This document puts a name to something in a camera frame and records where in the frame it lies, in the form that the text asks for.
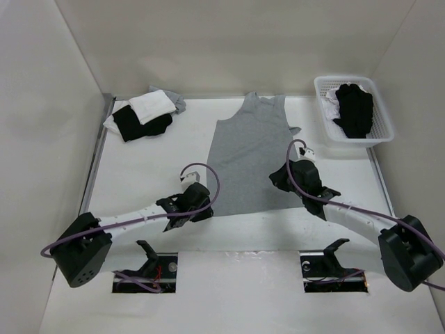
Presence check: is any white tank top under stack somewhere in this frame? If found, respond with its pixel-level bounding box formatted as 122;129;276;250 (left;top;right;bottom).
103;115;120;134

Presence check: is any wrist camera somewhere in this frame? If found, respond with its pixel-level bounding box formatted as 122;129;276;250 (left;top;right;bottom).
298;147;316;163
179;171;200;185

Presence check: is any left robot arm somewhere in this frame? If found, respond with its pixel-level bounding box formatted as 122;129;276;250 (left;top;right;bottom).
49;182;213;288

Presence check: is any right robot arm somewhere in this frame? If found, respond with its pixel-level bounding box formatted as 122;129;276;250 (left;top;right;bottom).
269;159;444;292

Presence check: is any black tank top in basket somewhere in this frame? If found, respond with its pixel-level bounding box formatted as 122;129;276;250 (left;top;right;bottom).
333;83;374;139

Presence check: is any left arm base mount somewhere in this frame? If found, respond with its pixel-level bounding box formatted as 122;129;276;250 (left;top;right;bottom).
112;240;179;294

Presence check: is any folded black tank top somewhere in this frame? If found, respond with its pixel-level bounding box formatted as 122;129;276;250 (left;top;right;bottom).
112;105;172;143

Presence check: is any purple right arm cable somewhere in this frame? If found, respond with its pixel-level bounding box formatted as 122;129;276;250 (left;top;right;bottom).
284;138;445;292

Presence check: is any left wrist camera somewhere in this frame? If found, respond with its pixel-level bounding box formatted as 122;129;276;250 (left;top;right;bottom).
179;171;200;185

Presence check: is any white plastic laundry basket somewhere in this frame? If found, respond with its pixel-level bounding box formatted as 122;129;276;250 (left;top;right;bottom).
314;75;394;148

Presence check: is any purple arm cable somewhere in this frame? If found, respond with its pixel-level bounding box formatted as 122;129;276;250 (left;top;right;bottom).
284;138;445;292
40;162;220;258

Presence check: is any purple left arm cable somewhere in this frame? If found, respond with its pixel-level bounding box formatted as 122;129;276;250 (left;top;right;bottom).
40;162;220;258

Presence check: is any white tank top in basket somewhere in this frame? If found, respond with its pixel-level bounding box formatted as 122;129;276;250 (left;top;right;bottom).
323;83;373;122

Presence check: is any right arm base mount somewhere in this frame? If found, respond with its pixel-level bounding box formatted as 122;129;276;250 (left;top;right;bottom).
300;238;368;293

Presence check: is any folded white tank top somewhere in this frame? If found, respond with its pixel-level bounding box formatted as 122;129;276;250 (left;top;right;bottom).
129;90;176;125

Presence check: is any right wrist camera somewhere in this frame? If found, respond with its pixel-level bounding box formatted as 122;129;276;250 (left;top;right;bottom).
298;147;316;163

